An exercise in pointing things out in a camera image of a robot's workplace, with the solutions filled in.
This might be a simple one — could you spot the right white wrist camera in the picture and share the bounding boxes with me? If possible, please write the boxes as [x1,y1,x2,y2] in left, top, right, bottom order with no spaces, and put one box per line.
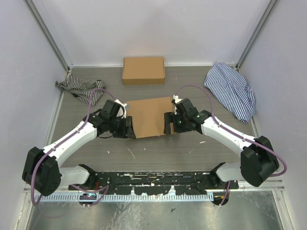
[172,95,182,115]

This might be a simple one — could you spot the aluminium corner post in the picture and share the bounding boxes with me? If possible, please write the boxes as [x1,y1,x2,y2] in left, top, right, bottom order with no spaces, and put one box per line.
[236,0,280,69]
[24,0,71,71]

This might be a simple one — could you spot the folded brown cardboard box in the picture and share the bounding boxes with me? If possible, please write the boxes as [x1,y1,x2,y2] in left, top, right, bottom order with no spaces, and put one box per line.
[122,57,165,85]

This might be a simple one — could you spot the left aluminium corner post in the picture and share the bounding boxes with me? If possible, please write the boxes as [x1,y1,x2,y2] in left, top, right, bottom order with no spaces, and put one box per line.
[24,0,71,71]

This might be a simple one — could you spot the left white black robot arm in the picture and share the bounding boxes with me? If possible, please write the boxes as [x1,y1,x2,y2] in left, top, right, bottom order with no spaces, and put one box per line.
[22,100,135,196]

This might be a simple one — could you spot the aluminium rail front bar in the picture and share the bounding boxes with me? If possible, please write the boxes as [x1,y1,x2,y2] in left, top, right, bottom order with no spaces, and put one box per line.
[23,177,285,193]

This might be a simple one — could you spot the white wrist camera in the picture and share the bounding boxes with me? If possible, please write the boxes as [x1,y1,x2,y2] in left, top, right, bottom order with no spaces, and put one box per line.
[172,95,182,115]
[114,99,129,119]

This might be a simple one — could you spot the grey slotted cable duct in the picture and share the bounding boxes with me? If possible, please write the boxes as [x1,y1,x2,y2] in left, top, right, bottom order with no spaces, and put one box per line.
[40,192,214,202]

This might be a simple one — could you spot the right aluminium corner post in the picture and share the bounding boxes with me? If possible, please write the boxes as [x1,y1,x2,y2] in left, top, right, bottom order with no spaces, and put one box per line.
[236,0,280,69]

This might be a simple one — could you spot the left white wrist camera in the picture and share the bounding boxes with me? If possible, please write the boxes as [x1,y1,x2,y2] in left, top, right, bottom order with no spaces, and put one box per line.
[114,99,129,119]

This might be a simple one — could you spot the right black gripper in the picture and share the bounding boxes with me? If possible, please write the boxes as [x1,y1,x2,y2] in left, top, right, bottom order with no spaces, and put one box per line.
[164,111,191,135]

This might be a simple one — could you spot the blue white striped cloth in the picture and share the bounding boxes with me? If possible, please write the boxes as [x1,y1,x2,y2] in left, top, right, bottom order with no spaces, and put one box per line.
[204,62,256,124]

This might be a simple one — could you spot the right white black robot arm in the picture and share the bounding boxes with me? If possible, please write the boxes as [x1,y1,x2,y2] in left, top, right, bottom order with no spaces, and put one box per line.
[164,95,280,189]

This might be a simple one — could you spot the black white striped cloth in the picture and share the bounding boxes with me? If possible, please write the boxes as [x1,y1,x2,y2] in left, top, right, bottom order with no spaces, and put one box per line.
[55,74,106,104]

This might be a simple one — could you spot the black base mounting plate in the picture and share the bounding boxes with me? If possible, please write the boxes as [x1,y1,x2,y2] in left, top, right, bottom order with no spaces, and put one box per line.
[77,171,227,196]

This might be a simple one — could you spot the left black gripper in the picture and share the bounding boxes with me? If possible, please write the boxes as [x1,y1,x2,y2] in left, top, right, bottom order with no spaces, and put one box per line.
[109,115,137,139]

